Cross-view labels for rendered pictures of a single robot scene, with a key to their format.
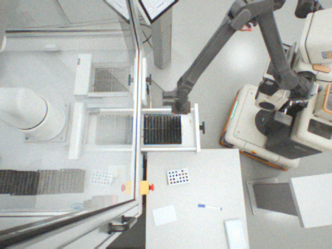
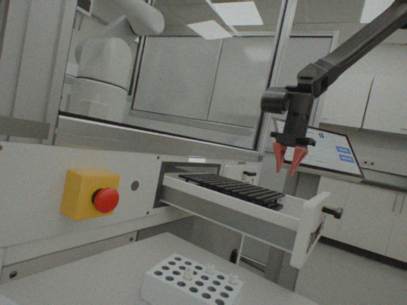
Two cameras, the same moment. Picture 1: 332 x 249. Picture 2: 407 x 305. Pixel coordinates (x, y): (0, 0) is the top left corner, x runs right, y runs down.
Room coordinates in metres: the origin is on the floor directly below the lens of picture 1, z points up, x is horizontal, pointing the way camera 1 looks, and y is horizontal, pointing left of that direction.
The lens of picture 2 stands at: (-0.25, -0.24, 1.00)
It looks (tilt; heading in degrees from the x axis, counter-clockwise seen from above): 3 degrees down; 32
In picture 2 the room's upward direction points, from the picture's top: 11 degrees clockwise
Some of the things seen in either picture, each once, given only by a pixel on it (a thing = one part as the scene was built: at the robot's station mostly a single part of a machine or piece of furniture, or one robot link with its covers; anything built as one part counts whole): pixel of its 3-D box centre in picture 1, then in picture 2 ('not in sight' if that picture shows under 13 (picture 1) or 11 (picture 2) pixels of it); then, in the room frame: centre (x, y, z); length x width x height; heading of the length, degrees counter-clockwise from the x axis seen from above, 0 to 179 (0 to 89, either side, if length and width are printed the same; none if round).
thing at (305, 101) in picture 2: (181, 100); (298, 105); (0.42, -0.07, 1.13); 0.07 x 0.06 x 0.07; 90
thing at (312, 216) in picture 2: (196, 129); (315, 221); (0.34, -0.18, 0.87); 0.29 x 0.02 x 0.11; 0
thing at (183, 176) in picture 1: (177, 176); (194, 289); (0.07, -0.07, 0.78); 0.12 x 0.08 x 0.04; 99
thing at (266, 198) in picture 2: (179, 128); (272, 197); (0.34, -0.08, 0.90); 0.18 x 0.02 x 0.01; 0
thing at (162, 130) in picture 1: (162, 130); (231, 196); (0.34, 0.02, 0.87); 0.22 x 0.18 x 0.06; 90
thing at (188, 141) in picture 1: (161, 130); (227, 197); (0.34, 0.03, 0.86); 0.40 x 0.26 x 0.06; 90
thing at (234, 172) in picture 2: (144, 82); (240, 180); (0.65, 0.14, 0.87); 0.29 x 0.02 x 0.11; 0
